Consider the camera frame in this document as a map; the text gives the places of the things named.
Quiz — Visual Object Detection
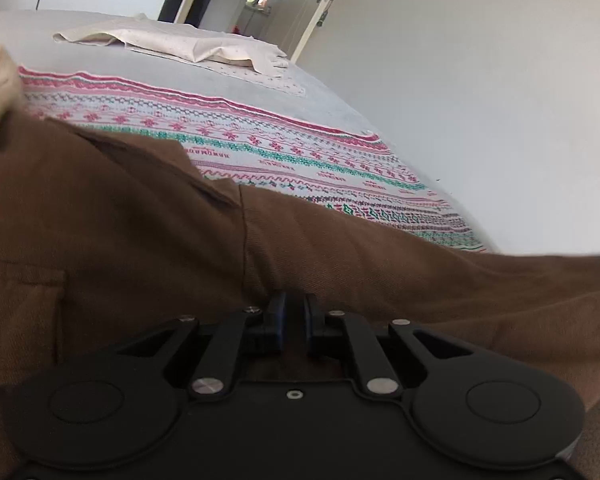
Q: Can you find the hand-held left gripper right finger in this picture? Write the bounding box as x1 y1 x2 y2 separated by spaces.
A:
304 293 477 396

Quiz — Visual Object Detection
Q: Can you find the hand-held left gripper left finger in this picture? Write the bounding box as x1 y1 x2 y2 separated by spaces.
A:
111 290 287 401

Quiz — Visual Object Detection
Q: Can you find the brown coat with cream lining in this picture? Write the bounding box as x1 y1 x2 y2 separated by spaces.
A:
0 42 600 480

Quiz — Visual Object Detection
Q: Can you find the pink green patterned blanket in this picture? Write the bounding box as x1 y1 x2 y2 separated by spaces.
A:
17 64 487 254

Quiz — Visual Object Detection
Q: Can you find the cream dotted cloth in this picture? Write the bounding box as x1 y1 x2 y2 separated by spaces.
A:
52 12 307 99

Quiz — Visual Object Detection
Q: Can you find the grey bed sheet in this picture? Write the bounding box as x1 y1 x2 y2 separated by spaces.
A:
0 9 486 241

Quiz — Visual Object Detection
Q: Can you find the white door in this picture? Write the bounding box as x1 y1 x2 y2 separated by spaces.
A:
260 0 355 65

